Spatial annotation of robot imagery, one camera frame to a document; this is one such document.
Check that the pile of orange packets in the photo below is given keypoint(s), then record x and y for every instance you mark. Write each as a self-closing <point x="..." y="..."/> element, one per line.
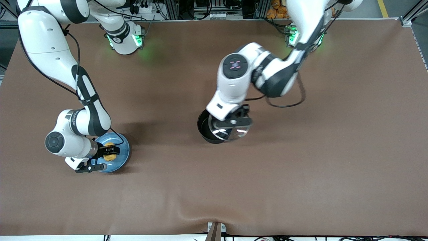
<point x="279" y="10"/>

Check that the glass lid with blue knob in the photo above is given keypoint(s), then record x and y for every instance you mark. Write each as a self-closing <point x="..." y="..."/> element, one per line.
<point x="240" y="132"/>

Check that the aluminium frame post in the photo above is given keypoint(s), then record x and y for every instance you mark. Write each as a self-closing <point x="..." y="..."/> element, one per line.
<point x="171" y="8"/>

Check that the blue round plate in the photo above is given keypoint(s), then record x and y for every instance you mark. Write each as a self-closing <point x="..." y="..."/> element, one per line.
<point x="122" y="157"/>

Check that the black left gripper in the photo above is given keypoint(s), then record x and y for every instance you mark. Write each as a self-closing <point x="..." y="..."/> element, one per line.
<point x="243" y="113"/>

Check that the aluminium frame rail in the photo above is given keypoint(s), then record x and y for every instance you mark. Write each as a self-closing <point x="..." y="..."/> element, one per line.
<point x="414" y="11"/>

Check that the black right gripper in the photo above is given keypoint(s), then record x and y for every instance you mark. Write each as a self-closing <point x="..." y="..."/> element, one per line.
<point x="101" y="149"/>

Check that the brown table mat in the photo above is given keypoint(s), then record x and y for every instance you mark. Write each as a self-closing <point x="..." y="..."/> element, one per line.
<point x="267" y="184"/>

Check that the yellow potato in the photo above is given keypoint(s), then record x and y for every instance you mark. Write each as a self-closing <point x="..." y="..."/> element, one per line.
<point x="109" y="158"/>

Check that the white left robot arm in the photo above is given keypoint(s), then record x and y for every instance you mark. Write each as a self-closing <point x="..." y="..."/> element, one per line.
<point x="277" y="73"/>

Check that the metal table edge bracket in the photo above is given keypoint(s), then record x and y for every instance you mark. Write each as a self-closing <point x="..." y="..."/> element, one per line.
<point x="215" y="231"/>

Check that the white power strip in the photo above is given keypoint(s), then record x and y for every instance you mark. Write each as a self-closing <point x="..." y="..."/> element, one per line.
<point x="143" y="8"/>

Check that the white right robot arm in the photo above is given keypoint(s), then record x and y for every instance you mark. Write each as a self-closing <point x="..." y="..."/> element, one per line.
<point x="43" y="40"/>

